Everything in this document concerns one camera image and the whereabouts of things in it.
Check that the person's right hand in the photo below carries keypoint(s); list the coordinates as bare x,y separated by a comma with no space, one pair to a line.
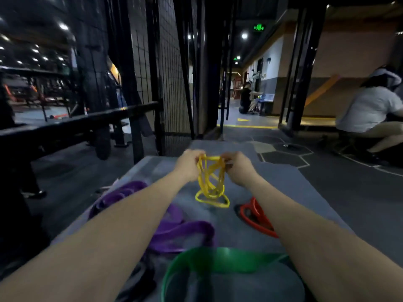
241,169

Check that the person's left hand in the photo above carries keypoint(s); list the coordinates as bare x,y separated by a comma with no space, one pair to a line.
188,165

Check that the person's left fingers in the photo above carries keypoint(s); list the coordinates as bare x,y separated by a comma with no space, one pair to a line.
199,153

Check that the person's right fingers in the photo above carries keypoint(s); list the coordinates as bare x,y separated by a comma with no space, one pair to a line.
227,160

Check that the yellow resistance band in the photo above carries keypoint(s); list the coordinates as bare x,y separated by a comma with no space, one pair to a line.
212,182

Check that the person's left forearm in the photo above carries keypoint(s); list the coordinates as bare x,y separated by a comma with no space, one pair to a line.
104,235

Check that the person's right forearm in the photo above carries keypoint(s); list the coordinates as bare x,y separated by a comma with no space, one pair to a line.
318,239

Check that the red resistance band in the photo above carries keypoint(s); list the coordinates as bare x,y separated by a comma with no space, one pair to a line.
255,218

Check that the blue chair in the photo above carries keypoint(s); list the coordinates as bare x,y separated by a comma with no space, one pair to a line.
266,103

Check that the purple resistance band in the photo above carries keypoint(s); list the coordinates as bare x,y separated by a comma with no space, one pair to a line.
176,228

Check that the green resistance band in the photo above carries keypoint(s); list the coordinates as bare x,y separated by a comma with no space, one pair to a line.
220,259

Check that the green exit sign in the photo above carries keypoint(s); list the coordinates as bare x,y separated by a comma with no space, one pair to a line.
258,27

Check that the black resistance band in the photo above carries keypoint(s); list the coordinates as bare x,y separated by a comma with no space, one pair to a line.
138,281

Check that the black metal rack frame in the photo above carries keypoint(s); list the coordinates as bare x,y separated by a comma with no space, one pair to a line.
300,65

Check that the black horizontal rail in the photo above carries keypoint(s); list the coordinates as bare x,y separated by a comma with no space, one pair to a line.
75,124

